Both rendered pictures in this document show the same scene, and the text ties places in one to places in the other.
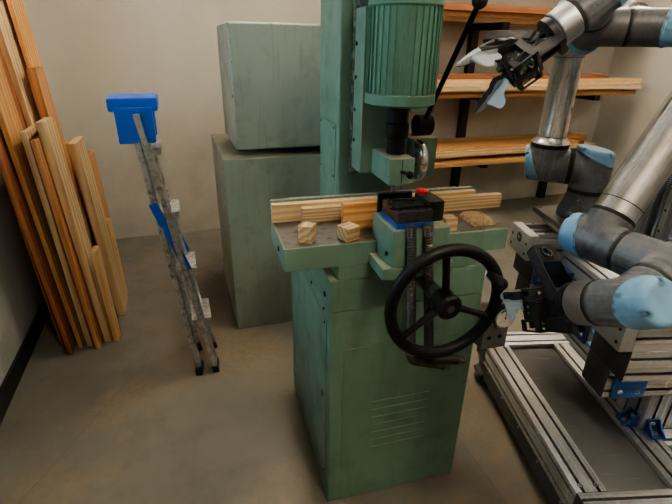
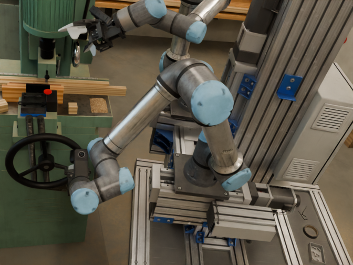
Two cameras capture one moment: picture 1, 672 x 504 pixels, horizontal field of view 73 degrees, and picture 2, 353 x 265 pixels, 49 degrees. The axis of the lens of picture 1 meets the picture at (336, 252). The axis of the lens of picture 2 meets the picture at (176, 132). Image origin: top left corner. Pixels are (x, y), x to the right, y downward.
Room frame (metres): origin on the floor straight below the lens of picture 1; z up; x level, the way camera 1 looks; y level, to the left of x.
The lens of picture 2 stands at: (-0.21, -0.52, 1.92)
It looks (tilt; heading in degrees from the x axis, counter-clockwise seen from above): 38 degrees down; 351
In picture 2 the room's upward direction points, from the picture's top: 17 degrees clockwise
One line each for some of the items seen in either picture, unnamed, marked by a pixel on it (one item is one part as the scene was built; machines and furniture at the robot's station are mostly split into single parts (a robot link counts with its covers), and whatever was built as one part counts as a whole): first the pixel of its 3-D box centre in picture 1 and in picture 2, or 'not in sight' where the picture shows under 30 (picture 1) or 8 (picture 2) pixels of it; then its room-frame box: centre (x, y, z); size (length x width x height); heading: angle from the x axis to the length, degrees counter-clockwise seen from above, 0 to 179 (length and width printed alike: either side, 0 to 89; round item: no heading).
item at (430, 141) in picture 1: (418, 155); (82, 48); (1.42, -0.25, 1.02); 0.09 x 0.07 x 0.12; 106
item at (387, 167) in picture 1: (392, 168); (47, 63); (1.22, -0.15, 1.03); 0.14 x 0.07 x 0.09; 16
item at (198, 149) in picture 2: not in sight; (213, 145); (0.94, -0.86, 0.98); 0.13 x 0.12 x 0.14; 27
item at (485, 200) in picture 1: (406, 206); (56, 88); (1.21, -0.20, 0.92); 0.60 x 0.02 x 0.04; 106
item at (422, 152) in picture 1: (416, 159); (75, 53); (1.35, -0.24, 1.02); 0.12 x 0.03 x 0.12; 16
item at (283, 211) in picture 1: (378, 204); (38, 83); (1.21, -0.12, 0.92); 0.60 x 0.02 x 0.05; 106
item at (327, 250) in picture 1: (394, 240); (38, 112); (1.08, -0.15, 0.87); 0.61 x 0.30 x 0.06; 106
